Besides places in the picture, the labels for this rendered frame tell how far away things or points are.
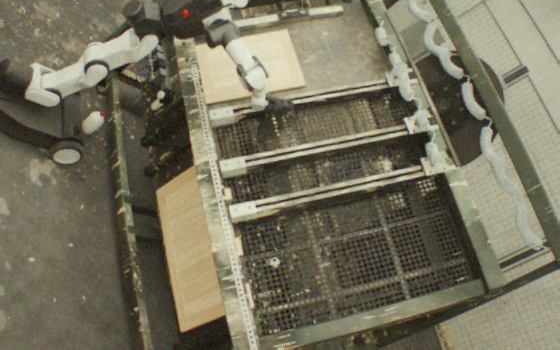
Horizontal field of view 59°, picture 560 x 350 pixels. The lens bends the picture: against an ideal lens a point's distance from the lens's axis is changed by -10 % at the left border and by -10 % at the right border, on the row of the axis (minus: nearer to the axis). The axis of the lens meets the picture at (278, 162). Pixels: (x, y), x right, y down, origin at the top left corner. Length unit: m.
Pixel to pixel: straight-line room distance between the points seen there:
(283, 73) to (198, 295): 1.33
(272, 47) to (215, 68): 0.36
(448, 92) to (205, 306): 1.93
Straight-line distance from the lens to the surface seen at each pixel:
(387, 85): 3.08
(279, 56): 3.21
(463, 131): 3.32
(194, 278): 3.01
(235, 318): 2.48
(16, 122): 3.10
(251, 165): 2.73
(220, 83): 3.09
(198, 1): 2.65
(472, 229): 2.73
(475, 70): 3.37
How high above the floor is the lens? 2.39
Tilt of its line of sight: 27 degrees down
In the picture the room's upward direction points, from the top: 59 degrees clockwise
